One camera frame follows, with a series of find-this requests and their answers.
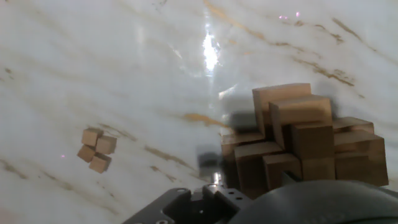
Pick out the large wooden cross block structure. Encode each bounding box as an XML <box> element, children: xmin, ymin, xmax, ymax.
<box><xmin>220</xmin><ymin>82</ymin><xmax>389</xmax><ymax>200</ymax></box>

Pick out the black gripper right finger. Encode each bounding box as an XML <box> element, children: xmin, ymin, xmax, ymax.
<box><xmin>281</xmin><ymin>172</ymin><xmax>303</xmax><ymax>187</ymax></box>

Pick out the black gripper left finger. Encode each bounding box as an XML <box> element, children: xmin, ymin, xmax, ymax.
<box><xmin>121</xmin><ymin>172</ymin><xmax>252</xmax><ymax>224</ymax></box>

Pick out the white marble pattern board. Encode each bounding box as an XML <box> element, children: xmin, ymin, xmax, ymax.
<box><xmin>0</xmin><ymin>0</ymin><xmax>398</xmax><ymax>224</ymax></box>

